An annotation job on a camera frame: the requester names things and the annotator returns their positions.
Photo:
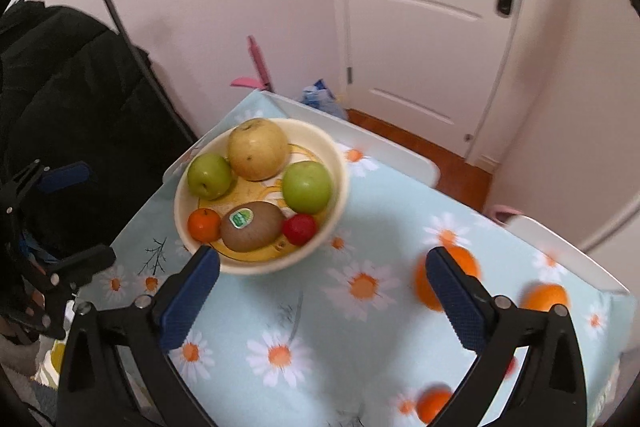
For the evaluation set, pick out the blue daisy print tablecloth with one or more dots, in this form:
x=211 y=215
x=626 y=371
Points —
x=310 y=307

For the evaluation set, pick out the large green apple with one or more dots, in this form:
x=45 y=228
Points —
x=307 y=187

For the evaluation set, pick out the small red fruit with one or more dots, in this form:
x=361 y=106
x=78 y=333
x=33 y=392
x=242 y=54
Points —
x=510 y=367
x=299 y=229

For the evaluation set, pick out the small tangerine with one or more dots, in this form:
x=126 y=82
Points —
x=430 y=407
x=204 y=225

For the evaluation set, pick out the brown kiwi with sticker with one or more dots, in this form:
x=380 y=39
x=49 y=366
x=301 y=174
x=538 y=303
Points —
x=255 y=229

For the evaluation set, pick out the small green apple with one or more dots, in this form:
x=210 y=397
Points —
x=209 y=177

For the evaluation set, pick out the person's left forearm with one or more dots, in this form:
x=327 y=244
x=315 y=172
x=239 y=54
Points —
x=20 y=357

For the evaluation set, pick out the cream yellow printed bowl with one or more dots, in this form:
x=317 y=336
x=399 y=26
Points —
x=327 y=157

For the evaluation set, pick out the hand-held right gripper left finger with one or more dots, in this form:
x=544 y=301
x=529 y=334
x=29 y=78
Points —
x=190 y=299

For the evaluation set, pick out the large orange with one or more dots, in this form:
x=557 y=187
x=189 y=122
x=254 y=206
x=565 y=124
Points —
x=467 y=264
x=542 y=297

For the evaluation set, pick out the white panel door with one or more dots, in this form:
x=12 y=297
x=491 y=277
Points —
x=425 y=57

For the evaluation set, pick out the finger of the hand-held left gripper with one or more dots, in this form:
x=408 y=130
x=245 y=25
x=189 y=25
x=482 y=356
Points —
x=67 y=174
x=90 y=259

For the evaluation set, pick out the black jacket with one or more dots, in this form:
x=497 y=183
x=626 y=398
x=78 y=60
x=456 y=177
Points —
x=75 y=97

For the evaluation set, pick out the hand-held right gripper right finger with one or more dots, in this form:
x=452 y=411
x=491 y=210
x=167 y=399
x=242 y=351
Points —
x=455 y=302

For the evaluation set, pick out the pink dustpan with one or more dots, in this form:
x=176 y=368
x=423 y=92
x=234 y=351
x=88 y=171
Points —
x=257 y=57

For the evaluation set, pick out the blue white plastic bag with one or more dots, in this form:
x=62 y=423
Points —
x=320 y=98

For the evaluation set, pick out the yellow pear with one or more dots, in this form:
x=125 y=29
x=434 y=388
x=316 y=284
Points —
x=257 y=149

